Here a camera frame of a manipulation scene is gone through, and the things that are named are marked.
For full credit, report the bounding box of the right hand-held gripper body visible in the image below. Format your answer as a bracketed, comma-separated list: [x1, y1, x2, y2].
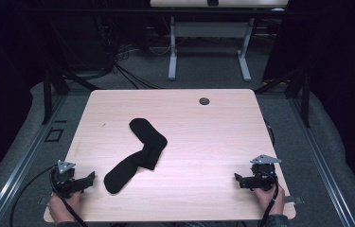
[249, 153, 283, 192]

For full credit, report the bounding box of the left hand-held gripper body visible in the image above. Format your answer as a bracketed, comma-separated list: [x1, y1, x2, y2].
[50, 159, 84, 199]

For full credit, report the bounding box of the person's right hand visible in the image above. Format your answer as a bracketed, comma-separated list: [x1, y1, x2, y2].
[253, 183, 287, 217]

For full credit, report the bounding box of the person's left hand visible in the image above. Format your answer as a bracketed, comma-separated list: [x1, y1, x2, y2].
[47, 190, 82, 223]

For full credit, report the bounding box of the black metal stand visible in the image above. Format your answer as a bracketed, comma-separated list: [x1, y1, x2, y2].
[254, 67, 312, 129]
[41, 67, 103, 126]

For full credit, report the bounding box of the dark curtain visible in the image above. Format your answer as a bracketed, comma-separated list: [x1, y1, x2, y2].
[0, 0, 45, 197]
[261, 0, 355, 202]

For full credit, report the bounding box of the white desk with grey legs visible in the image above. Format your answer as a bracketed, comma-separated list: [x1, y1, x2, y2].
[150, 0, 290, 82]

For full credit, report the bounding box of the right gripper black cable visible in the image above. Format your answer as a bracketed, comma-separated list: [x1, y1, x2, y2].
[256, 169, 280, 227]

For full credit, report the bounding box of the grey metal floor rail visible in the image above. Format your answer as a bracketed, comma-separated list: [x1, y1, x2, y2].
[0, 94, 69, 227]
[288, 97, 355, 227]

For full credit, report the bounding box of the thin black table-edge cable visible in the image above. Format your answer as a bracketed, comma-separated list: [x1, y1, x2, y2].
[263, 118, 276, 147]

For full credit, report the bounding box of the bundle of black floor cables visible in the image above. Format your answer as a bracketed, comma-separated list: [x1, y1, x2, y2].
[110, 44, 164, 91]

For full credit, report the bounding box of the black horizontal frame bar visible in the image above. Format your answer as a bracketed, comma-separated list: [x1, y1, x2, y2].
[39, 8, 293, 17]

